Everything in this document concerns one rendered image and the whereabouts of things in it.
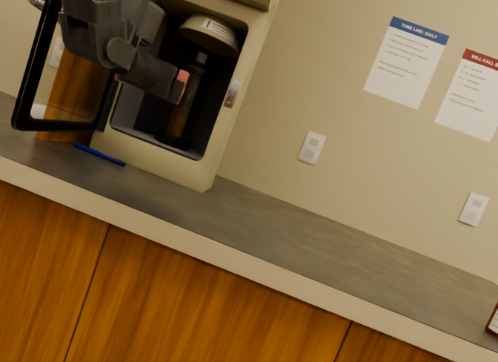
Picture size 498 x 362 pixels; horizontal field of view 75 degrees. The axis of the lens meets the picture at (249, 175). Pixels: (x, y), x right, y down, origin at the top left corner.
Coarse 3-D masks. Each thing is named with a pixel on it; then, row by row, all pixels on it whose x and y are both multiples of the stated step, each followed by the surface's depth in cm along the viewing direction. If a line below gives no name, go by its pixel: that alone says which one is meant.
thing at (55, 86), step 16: (48, 0) 50; (32, 48) 51; (64, 48) 58; (32, 64) 51; (48, 64) 55; (64, 64) 59; (80, 64) 64; (96, 64) 71; (48, 80) 56; (64, 80) 61; (80, 80) 66; (96, 80) 73; (48, 96) 58; (64, 96) 63; (80, 96) 69; (96, 96) 76; (16, 112) 52; (32, 112) 55; (48, 112) 60; (64, 112) 65; (80, 112) 71; (96, 112) 79; (16, 128) 53
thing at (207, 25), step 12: (192, 24) 82; (204, 24) 81; (216, 24) 82; (228, 24) 84; (192, 36) 94; (204, 36) 95; (216, 36) 81; (228, 36) 83; (216, 48) 97; (228, 48) 95
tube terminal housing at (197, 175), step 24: (168, 0) 84; (192, 0) 79; (216, 0) 79; (240, 24) 82; (264, 24) 79; (240, 72) 80; (240, 96) 84; (216, 120) 81; (96, 144) 84; (120, 144) 84; (144, 144) 83; (216, 144) 82; (144, 168) 84; (168, 168) 83; (192, 168) 83; (216, 168) 91
